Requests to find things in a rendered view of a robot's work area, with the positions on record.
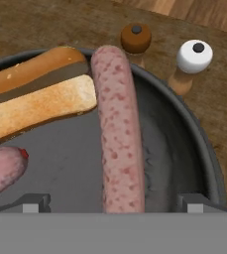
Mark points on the pink speckled sausage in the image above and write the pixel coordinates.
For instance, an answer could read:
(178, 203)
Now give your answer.
(120, 132)
(2, 170)

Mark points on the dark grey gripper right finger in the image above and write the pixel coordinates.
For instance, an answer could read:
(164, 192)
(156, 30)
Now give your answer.
(195, 202)

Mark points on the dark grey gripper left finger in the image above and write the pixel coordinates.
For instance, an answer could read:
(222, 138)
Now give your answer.
(32, 202)

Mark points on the dark grey bowl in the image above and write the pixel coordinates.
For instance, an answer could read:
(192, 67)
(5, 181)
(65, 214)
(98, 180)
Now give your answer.
(68, 165)

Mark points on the brown-topped wooden shaker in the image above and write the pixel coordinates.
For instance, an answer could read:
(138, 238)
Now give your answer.
(136, 39)

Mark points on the white-topped wooden shaker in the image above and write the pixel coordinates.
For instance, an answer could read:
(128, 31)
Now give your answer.
(191, 63)

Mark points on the split hot dog bun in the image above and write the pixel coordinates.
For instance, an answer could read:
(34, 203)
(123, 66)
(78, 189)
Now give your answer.
(35, 96)

